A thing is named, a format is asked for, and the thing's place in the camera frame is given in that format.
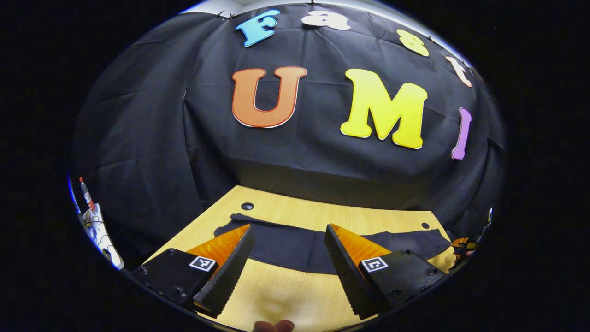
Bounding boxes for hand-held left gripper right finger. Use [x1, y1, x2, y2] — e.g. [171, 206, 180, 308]
[324, 224, 447, 320]

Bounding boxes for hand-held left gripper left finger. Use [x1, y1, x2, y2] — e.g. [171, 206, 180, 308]
[130, 224, 255, 319]

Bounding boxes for white printed banner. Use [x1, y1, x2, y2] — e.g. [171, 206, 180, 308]
[77, 177, 125, 271]

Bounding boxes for dark jeans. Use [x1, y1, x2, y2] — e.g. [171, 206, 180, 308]
[213, 213, 452, 276]

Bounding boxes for black backdrop cloth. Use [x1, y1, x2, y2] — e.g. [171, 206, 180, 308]
[71, 2, 507, 273]

